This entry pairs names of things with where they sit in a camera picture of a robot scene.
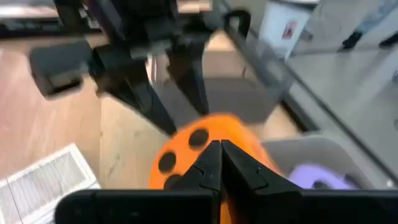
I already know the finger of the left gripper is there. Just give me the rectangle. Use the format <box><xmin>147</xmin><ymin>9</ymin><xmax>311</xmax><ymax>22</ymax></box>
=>
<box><xmin>167</xmin><ymin>49</ymin><xmax>211</xmax><ymax>116</ymax></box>
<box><xmin>92</xmin><ymin>60</ymin><xmax>178</xmax><ymax>137</ymax></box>

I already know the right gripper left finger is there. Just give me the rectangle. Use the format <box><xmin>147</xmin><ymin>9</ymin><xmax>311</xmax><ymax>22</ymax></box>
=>
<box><xmin>169</xmin><ymin>139</ymin><xmax>223</xmax><ymax>191</ymax></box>

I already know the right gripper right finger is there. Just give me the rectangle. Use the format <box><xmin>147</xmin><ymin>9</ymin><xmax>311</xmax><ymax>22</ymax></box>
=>
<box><xmin>221</xmin><ymin>139</ymin><xmax>305</xmax><ymax>192</ymax></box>

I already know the orange foam die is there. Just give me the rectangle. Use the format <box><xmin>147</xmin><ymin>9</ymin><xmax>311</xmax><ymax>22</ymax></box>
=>
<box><xmin>148</xmin><ymin>112</ymin><xmax>282</xmax><ymax>224</ymax></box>

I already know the purple foam die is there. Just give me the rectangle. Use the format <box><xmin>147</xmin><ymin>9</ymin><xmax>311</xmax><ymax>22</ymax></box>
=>
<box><xmin>287</xmin><ymin>163</ymin><xmax>359</xmax><ymax>190</ymax></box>

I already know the playing card box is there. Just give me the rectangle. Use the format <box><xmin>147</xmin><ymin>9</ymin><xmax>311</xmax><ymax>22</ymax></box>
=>
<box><xmin>0</xmin><ymin>142</ymin><xmax>102</xmax><ymax>224</ymax></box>

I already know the dark grey plastic bin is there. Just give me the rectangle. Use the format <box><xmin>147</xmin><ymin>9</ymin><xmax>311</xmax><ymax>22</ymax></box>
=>
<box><xmin>149</xmin><ymin>29</ymin><xmax>295</xmax><ymax>131</ymax></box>

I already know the light grey plastic bin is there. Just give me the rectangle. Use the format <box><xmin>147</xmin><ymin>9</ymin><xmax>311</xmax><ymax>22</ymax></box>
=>
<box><xmin>260</xmin><ymin>134</ymin><xmax>394</xmax><ymax>191</ymax></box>

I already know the white pedal trash can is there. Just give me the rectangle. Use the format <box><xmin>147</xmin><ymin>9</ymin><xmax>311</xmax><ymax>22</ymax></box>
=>
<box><xmin>258</xmin><ymin>0</ymin><xmax>320</xmax><ymax>60</ymax></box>

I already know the person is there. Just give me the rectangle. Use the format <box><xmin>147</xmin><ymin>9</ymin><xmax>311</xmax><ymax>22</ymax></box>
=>
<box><xmin>338</xmin><ymin>0</ymin><xmax>398</xmax><ymax>52</ymax></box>

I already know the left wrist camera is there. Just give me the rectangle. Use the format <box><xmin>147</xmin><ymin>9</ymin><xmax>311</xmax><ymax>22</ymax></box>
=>
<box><xmin>29</xmin><ymin>39</ymin><xmax>93</xmax><ymax>98</ymax></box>

